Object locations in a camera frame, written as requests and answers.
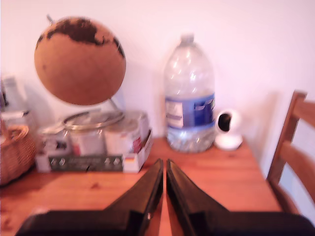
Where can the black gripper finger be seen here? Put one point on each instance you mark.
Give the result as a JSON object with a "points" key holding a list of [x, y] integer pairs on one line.
{"points": [[142, 199], [187, 199]]}

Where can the cardboard can tray green print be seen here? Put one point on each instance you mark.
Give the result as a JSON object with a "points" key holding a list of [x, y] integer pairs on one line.
{"points": [[98, 162]]}

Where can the can with plain white label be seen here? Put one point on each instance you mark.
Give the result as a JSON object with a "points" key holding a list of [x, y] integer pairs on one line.
{"points": [[120, 140]]}

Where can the can with pink label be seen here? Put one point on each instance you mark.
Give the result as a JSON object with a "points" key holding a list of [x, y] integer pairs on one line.
{"points": [[86, 141]]}

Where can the large clear water bottle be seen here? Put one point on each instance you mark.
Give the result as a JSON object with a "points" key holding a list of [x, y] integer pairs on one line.
{"points": [[189, 98]]}

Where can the can with black-white label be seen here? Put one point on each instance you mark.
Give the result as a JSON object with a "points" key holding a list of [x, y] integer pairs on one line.
{"points": [[54, 142]]}

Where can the wooden chair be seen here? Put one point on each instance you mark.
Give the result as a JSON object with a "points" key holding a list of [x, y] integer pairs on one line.
{"points": [[290, 152]]}

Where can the cork globe on metal stand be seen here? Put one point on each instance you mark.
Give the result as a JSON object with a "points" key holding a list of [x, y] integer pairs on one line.
{"points": [[78, 61]]}

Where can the small white round camera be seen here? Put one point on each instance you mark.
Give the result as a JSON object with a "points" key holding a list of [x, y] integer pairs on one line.
{"points": [[229, 130]]}

